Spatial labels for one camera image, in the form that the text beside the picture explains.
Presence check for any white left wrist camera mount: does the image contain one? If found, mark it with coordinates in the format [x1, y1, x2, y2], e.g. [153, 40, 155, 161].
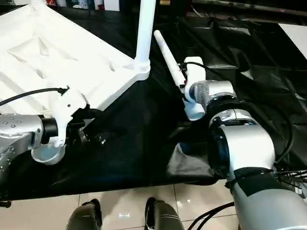
[50, 86, 90, 147]

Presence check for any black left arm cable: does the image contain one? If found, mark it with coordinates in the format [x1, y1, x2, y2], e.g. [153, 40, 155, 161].
[0, 87, 70, 107]

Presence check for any grey right robot foot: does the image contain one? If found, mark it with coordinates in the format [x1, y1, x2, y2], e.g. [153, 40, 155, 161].
[144, 196, 185, 230]

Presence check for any thin black floor cable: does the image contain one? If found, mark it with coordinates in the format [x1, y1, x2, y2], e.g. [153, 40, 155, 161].
[276, 168, 307, 192]

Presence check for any white plastic table top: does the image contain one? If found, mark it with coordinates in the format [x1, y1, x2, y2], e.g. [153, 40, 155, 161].
[0, 4, 151, 166]

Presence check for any white cabinet with glass doors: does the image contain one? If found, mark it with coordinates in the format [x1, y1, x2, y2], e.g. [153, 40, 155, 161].
[46, 0, 123, 12]

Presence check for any grey robot foot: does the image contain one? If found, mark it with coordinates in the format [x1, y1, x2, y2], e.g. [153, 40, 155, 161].
[65, 199, 102, 230]
[144, 196, 185, 230]

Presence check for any grey left robot foot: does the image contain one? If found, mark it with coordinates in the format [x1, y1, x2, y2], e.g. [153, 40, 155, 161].
[65, 199, 102, 230]

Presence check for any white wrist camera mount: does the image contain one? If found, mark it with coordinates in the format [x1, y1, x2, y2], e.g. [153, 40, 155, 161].
[184, 57, 207, 104]
[50, 86, 90, 147]

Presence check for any black mat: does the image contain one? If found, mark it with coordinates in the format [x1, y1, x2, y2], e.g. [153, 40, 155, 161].
[0, 5, 307, 201]

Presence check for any black metal bar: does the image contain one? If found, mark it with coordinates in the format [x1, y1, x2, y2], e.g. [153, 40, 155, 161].
[189, 0, 307, 25]

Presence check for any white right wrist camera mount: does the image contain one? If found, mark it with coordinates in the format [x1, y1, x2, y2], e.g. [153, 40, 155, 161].
[184, 57, 207, 104]

